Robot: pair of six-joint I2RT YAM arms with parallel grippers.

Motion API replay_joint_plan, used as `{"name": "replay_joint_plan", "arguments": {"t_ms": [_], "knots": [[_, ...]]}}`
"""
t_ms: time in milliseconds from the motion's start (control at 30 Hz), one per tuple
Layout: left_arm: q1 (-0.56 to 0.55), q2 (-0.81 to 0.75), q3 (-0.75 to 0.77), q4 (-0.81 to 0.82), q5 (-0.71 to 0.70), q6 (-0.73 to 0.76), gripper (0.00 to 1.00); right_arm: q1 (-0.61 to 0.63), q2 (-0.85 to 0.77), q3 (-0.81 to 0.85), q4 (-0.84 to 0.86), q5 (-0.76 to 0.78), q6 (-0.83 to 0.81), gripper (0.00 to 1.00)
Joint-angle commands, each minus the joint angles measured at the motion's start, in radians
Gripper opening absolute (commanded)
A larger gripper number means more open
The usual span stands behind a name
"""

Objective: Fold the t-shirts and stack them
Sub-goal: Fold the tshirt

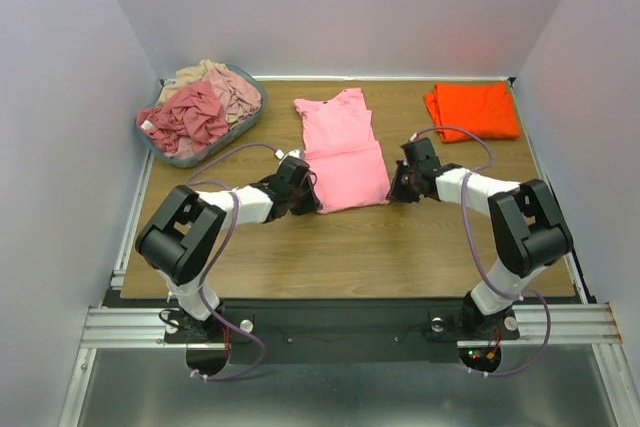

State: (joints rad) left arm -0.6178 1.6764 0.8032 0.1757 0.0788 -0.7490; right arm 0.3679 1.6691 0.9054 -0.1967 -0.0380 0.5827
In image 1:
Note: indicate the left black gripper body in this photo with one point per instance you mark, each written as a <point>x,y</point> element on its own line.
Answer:
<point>303,201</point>

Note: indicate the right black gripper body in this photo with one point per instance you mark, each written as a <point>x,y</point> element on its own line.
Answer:
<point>400,187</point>

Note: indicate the light pink t shirt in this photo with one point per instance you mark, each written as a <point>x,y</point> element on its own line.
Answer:
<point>343,152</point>

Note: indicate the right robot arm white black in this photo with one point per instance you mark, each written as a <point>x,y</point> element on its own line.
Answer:
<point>529,230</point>

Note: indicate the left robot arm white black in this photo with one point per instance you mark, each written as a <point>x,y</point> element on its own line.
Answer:
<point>188,231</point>

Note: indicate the folded orange t shirt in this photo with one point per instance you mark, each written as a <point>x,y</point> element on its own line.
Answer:
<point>486,111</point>

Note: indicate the pale pink crumpled shirt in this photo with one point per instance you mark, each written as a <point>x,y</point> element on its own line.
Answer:
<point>239,98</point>

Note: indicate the grey laundry basket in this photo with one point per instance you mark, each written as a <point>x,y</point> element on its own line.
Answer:
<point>235,132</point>

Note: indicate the dark pink crumpled shirt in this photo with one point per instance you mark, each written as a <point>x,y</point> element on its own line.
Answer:
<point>189,122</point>

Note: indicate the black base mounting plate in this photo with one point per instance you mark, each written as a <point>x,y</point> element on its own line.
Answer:
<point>342,330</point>

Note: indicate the beige crumpled shirt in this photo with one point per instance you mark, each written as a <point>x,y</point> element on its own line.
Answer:
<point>185,77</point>

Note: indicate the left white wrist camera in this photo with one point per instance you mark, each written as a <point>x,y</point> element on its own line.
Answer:
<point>296,153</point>

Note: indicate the aluminium frame rail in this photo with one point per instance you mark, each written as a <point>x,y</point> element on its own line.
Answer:
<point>130,328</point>

